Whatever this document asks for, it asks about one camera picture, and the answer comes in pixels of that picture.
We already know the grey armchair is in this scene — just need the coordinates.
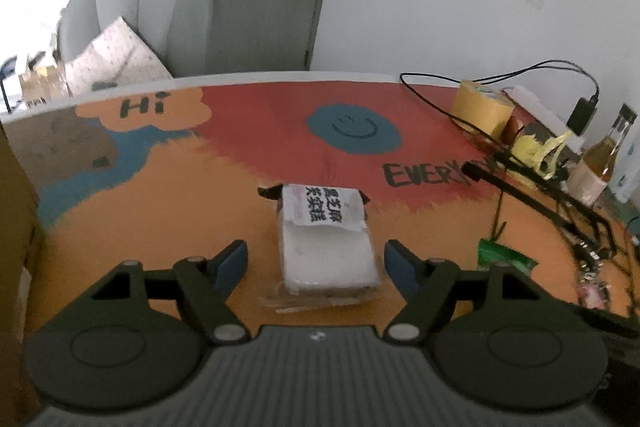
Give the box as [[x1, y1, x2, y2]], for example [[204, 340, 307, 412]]
[[58, 0, 214, 78]]

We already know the dark green snack packet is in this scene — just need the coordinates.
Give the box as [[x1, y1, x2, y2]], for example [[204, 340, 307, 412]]
[[477, 239, 538, 275]]

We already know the clear plastic bottle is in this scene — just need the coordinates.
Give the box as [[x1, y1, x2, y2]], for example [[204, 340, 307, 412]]
[[610, 122, 639, 202]]

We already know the amber glass bottle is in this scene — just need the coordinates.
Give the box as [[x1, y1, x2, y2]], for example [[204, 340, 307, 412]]
[[566, 104, 637, 207]]

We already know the black charger plug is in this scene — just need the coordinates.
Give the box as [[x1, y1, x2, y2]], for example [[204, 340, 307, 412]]
[[566, 95, 599, 136]]

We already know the black wire rack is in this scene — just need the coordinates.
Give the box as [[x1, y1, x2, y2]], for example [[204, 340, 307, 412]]
[[461, 150, 618, 259]]

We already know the SF cardboard box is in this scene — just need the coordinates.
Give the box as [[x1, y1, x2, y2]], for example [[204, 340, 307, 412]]
[[18, 63, 70, 108]]

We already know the colourful cat table mat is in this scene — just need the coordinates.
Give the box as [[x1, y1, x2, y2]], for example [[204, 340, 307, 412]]
[[0, 78, 637, 338]]

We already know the brown cardboard box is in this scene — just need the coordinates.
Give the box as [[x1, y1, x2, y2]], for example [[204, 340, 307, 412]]
[[1, 133, 43, 426]]

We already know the white power strip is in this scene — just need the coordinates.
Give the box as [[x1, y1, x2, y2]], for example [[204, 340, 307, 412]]
[[503, 86, 585, 155]]

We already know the yellow tape roll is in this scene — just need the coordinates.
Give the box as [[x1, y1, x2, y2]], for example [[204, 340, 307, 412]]
[[450, 80, 514, 139]]

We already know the dotted white cushion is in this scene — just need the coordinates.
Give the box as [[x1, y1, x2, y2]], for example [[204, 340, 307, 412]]
[[65, 17, 172, 95]]

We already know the white black-label snack pack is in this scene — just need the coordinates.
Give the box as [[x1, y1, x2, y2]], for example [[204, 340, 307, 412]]
[[257, 183, 381, 313]]

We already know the pink keychain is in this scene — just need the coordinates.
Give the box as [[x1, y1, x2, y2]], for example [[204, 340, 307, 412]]
[[577, 272, 611, 311]]

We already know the yellow crumpled wrapper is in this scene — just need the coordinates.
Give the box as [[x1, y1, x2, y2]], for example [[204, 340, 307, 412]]
[[511, 130, 573, 181]]

